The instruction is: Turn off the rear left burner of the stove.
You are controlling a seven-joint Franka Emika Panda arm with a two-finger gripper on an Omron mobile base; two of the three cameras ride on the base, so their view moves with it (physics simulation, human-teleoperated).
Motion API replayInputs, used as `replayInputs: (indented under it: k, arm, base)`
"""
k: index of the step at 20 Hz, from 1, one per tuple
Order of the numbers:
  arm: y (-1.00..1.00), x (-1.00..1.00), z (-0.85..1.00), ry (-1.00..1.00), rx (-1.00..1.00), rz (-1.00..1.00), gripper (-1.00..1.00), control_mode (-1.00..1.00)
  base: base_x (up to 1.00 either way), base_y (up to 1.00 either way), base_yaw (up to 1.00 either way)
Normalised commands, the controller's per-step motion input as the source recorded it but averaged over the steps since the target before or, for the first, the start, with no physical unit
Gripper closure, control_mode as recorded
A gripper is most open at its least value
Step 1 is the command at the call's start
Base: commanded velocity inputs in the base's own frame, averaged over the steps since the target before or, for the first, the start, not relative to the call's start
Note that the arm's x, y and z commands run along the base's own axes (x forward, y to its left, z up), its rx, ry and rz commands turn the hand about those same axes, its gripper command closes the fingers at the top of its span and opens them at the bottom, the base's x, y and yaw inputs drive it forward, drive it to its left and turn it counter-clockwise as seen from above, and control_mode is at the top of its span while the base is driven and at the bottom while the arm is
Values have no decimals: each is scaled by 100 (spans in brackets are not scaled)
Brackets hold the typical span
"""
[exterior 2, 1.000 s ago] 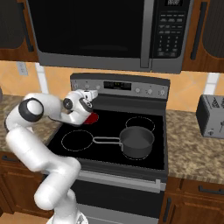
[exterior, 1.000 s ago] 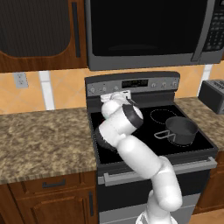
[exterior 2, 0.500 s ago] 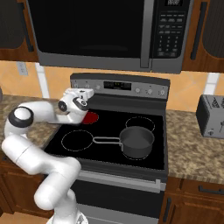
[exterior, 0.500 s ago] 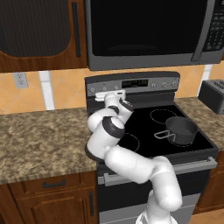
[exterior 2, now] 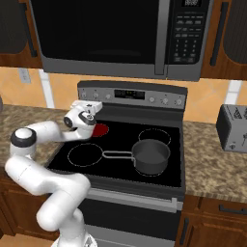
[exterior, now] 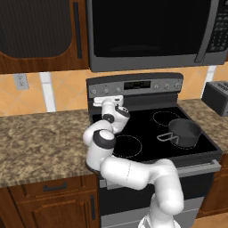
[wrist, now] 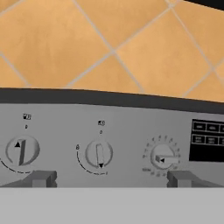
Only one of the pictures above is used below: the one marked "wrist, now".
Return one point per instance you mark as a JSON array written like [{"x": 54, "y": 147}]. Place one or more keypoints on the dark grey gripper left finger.
[{"x": 40, "y": 178}]

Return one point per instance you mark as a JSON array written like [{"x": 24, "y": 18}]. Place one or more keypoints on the grey stove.
[{"x": 131, "y": 140}]

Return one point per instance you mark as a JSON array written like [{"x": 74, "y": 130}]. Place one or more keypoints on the grey stove knob downward pointer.
[{"x": 99, "y": 154}]

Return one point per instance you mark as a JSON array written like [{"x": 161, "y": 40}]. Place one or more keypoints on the grey oven dial knob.
[{"x": 164, "y": 157}]

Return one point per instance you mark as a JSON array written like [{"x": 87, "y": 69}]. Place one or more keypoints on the grey stove knob upward pointer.
[{"x": 22, "y": 150}]

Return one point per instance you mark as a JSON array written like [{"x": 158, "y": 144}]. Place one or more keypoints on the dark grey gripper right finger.
[{"x": 182, "y": 178}]

